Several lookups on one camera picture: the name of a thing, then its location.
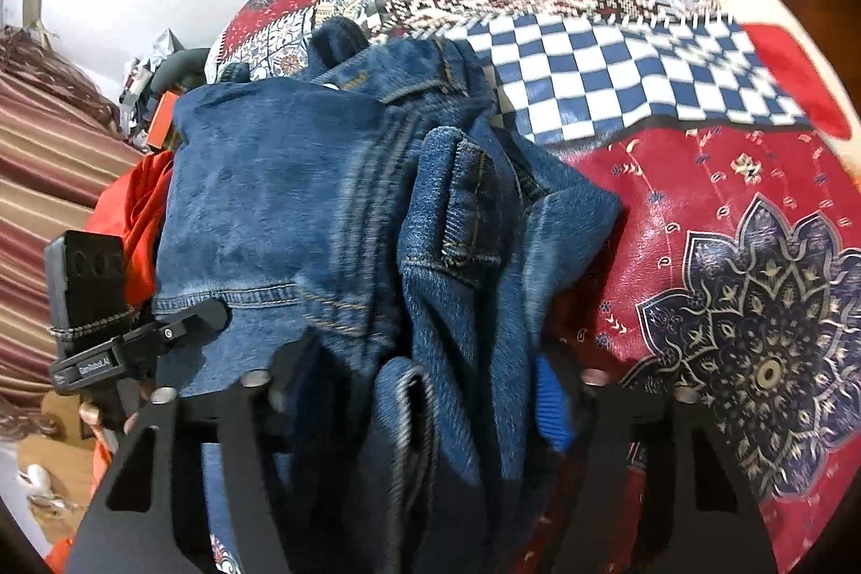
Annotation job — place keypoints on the striped red curtain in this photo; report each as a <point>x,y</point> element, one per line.
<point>60,149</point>

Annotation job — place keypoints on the person's left hand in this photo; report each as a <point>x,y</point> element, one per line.
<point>110,406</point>

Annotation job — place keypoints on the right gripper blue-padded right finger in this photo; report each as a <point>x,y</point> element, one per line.
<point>646,472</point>

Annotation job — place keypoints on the patchwork patterned bedspread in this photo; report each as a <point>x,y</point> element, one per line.
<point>735,268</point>

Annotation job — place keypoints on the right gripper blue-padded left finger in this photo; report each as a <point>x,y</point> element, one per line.
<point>150,512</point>

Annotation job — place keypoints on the red orange garment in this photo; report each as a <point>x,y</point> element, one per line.
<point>133,208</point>

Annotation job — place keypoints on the blue denim jacket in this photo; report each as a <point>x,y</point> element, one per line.
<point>369,206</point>

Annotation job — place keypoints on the dark green bag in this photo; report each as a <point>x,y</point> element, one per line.
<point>185,69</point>

